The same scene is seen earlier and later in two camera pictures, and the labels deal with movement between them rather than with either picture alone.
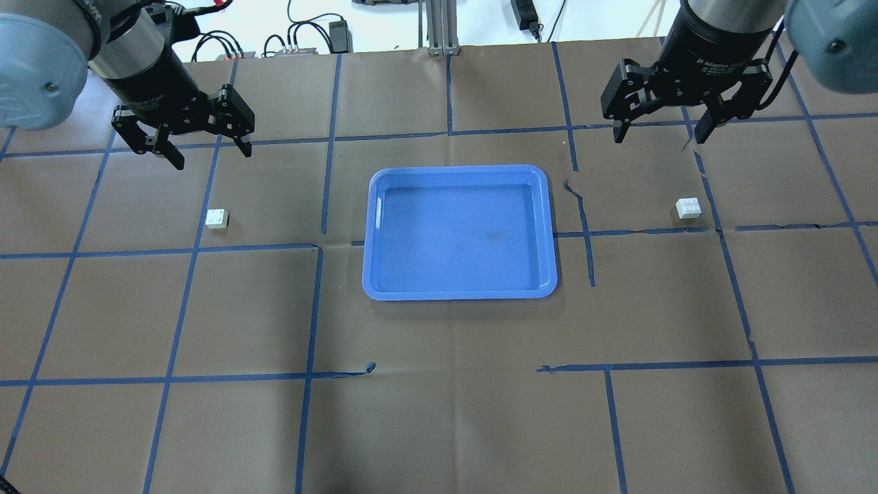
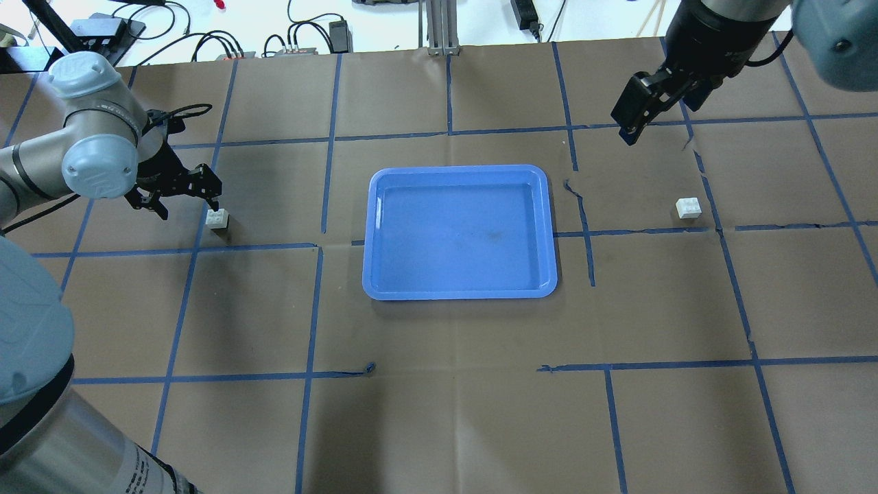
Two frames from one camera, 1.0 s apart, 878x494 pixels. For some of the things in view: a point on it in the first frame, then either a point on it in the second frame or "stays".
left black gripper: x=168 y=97 -> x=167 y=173
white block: x=689 y=208 stays
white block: x=216 y=218 stays
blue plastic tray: x=458 y=232 stays
